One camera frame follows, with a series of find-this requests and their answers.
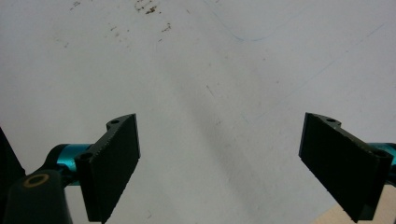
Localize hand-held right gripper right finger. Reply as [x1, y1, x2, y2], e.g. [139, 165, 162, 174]
[297, 112, 396, 224]

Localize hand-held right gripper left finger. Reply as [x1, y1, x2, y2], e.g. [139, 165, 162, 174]
[56, 113, 141, 224]

